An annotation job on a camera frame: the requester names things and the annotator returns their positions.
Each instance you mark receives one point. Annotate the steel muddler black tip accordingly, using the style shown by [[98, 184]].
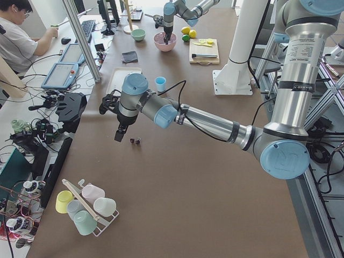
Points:
[[203, 56]]

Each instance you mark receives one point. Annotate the grey-blue cup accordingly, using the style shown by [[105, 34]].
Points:
[[73, 207]]

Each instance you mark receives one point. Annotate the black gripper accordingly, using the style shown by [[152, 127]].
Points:
[[126, 120], [168, 30]]

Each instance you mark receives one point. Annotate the aluminium frame post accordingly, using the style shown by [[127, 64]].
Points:
[[71, 11]]

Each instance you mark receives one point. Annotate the green lime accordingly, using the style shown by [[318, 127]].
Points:
[[185, 38]]

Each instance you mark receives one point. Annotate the green bowl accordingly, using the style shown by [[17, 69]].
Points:
[[138, 34]]

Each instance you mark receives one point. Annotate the black computer mouse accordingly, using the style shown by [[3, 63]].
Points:
[[65, 40]]

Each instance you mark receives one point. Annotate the wooden cutting board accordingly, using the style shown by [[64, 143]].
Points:
[[203, 50]]

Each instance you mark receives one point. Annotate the white cup rack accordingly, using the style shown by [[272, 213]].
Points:
[[102, 222]]

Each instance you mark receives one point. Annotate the blue teach pendant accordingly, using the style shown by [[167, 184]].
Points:
[[60, 76], [72, 54]]

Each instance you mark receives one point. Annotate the black keyboard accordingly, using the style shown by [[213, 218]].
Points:
[[87, 27]]

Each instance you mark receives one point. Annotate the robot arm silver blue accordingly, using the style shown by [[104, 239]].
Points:
[[179, 8], [280, 144]]

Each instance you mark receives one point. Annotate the black monitor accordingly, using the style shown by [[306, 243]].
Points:
[[110, 24]]

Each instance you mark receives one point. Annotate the pink bowl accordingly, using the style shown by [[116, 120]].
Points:
[[160, 43]]

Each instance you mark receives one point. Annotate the yellow lemon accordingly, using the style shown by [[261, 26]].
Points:
[[192, 34], [185, 30]]

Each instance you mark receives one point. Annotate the grey folded cloth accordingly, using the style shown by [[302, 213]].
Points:
[[129, 57]]

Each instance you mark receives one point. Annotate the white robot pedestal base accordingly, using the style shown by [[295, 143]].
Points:
[[234, 77]]

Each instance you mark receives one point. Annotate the seated person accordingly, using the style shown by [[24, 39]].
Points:
[[18, 49]]

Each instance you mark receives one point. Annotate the green cup on rack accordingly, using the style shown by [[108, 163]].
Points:
[[84, 222]]

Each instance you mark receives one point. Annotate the yellow cup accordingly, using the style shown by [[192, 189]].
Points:
[[62, 200]]

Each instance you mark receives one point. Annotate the black gripper stand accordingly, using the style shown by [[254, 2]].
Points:
[[70, 110]]

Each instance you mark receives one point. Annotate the cream rabbit serving tray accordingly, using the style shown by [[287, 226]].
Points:
[[117, 79]]

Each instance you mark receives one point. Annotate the metal ice scoop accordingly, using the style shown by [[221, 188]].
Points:
[[151, 16]]

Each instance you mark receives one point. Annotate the dark cherry pair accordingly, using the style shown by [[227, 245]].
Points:
[[135, 141]]

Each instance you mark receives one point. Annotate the pink cup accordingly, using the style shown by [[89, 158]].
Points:
[[91, 192]]

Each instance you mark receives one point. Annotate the yellow plastic knife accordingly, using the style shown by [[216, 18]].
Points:
[[202, 44]]

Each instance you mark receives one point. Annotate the wooden cup tree stand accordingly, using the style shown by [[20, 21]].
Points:
[[130, 27]]

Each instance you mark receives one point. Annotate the white cup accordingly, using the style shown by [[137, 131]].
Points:
[[105, 206]]

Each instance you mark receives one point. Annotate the blue plastic cup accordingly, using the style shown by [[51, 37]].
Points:
[[160, 83]]

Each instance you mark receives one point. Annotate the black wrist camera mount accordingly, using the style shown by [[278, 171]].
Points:
[[109, 103]]

